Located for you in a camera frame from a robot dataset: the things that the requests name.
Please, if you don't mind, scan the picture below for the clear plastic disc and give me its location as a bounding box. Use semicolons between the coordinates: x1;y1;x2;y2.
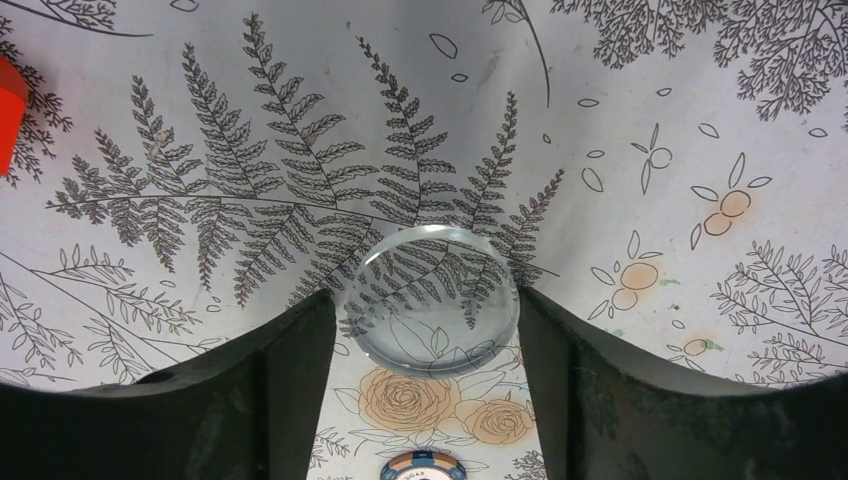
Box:
337;225;520;378

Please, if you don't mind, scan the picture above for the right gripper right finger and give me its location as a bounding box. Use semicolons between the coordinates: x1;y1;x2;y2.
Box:
518;288;847;479

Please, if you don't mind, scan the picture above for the floral table mat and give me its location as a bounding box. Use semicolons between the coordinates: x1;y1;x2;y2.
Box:
1;1;847;479

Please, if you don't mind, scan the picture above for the red rectangular block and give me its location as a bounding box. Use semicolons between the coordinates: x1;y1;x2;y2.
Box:
1;57;29;176

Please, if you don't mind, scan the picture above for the poker chip left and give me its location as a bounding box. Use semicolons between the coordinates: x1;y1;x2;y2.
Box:
379;450;468;480

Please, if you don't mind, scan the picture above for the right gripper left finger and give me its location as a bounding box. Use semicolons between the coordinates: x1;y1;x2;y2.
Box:
1;290;336;479

